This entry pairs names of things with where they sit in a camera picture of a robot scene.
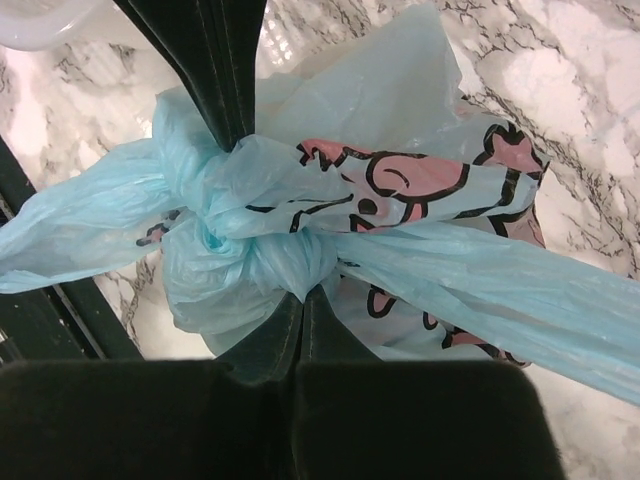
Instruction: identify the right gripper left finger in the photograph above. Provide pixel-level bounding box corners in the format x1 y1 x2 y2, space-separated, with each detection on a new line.
1 295 302 479

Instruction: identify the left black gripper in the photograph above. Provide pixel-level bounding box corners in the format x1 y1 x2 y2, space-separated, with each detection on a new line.
1 143 108 360

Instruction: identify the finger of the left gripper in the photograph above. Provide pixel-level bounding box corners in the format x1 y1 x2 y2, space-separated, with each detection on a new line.
116 0 266 152

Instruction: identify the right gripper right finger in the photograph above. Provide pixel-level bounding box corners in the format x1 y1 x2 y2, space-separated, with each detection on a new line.
292 289 564 479

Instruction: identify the light blue plastic grocery bag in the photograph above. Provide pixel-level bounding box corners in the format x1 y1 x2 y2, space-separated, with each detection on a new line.
0 3 640 406

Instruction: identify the white plastic perforated basket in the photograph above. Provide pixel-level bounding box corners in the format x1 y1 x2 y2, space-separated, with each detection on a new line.
1 0 113 51

